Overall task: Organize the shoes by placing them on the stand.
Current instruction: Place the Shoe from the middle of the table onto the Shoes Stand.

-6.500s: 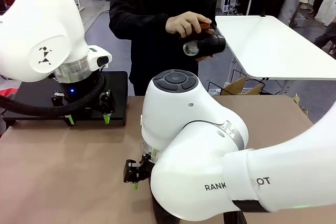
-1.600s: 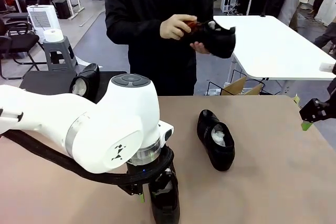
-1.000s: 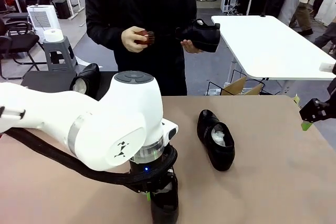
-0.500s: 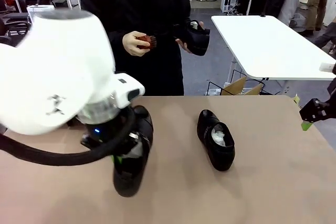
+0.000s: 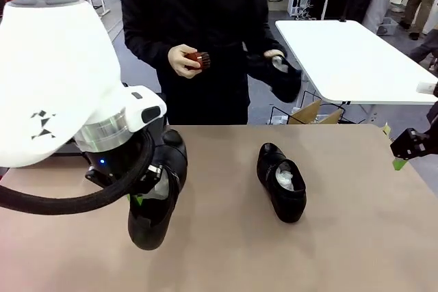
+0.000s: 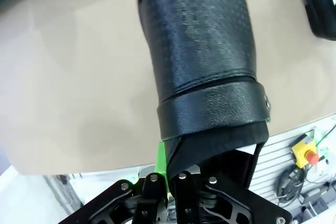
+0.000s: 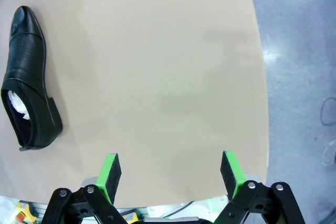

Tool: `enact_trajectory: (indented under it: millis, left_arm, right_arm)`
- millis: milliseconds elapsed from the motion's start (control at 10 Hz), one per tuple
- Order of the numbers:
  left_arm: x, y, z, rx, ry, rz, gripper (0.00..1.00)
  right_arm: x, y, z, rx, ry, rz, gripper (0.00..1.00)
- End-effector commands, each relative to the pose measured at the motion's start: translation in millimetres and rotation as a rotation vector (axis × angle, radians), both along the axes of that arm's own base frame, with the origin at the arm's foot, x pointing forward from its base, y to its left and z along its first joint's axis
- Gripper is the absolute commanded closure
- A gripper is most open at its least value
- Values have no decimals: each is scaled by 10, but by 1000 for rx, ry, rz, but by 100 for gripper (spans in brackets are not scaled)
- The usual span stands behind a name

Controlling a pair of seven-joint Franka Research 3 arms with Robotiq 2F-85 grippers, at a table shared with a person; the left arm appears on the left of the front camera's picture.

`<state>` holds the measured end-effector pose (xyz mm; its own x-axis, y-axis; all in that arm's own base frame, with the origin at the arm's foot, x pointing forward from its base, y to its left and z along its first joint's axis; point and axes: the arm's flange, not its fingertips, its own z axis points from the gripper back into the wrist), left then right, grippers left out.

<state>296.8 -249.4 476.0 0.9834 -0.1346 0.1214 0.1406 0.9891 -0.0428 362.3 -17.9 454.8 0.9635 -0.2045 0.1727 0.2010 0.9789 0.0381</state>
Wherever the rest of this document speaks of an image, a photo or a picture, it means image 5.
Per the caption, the person in black clothing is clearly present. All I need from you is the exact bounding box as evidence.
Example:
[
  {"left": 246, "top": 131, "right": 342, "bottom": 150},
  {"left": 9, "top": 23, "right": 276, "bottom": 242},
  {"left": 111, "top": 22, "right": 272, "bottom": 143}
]
[{"left": 119, "top": 0, "right": 288, "bottom": 126}]

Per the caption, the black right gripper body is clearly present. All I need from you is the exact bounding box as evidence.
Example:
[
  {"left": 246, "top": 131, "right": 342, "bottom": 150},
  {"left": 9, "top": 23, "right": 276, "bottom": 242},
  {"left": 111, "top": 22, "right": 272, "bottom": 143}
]
[{"left": 389, "top": 127, "right": 438, "bottom": 161}]

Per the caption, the grey storage bin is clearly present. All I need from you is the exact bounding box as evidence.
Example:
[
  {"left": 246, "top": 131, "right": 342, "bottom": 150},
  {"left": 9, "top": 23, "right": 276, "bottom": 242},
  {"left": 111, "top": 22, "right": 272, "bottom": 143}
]
[{"left": 378, "top": 16, "right": 400, "bottom": 36}]

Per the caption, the person's right forearm black sleeve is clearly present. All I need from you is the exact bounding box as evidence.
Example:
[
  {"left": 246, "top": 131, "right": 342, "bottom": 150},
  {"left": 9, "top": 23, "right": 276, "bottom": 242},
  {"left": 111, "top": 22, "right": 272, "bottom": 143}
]
[{"left": 122, "top": 25, "right": 177, "bottom": 67}]

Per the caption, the person's left forearm black sleeve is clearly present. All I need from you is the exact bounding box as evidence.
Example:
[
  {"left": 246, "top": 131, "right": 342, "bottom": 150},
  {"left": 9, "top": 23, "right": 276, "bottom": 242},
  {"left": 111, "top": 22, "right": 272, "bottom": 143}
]
[{"left": 244, "top": 14, "right": 288, "bottom": 57}]

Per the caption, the person's right hand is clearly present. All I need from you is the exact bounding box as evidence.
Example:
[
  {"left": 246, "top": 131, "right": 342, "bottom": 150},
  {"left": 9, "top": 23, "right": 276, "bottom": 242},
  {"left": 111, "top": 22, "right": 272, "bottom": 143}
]
[{"left": 168, "top": 44, "right": 201, "bottom": 80}]

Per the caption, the black leather dress shoe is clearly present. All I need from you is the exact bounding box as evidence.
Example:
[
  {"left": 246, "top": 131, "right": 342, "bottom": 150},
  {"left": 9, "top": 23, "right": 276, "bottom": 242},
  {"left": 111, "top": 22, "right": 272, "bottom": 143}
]
[
  {"left": 256, "top": 142, "right": 308, "bottom": 224},
  {"left": 246, "top": 51, "right": 304, "bottom": 104},
  {"left": 127, "top": 129, "right": 189, "bottom": 251}
]

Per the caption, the large white table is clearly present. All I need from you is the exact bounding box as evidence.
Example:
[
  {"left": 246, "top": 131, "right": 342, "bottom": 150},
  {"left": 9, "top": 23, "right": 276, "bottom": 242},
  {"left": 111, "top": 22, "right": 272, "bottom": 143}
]
[{"left": 274, "top": 20, "right": 438, "bottom": 105}]

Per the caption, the white computer case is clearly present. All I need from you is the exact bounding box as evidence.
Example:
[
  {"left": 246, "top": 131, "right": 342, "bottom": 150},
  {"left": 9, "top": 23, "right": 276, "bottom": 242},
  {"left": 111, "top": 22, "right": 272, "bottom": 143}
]
[{"left": 289, "top": 0, "right": 311, "bottom": 18}]

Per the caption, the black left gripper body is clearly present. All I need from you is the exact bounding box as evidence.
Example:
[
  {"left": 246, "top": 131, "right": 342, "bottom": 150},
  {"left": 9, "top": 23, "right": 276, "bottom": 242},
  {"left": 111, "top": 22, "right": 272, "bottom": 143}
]
[{"left": 83, "top": 134, "right": 146, "bottom": 189}]

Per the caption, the seated person in dark clothes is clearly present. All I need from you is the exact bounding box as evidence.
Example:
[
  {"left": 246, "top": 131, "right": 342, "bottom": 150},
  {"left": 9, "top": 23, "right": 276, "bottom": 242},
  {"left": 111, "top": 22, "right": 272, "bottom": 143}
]
[{"left": 409, "top": 28, "right": 438, "bottom": 70}]

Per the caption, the white crumpled paper stuffing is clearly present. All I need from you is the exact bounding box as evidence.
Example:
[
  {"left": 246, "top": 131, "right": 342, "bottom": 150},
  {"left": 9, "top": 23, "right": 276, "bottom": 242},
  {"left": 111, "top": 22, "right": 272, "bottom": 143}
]
[
  {"left": 274, "top": 164, "right": 297, "bottom": 192},
  {"left": 145, "top": 168, "right": 171, "bottom": 201},
  {"left": 272, "top": 55, "right": 291, "bottom": 74}
]

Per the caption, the red shoe brush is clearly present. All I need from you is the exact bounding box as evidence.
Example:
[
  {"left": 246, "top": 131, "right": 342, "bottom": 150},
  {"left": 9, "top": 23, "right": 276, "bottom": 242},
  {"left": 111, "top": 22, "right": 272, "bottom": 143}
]
[{"left": 183, "top": 51, "right": 210, "bottom": 72}]

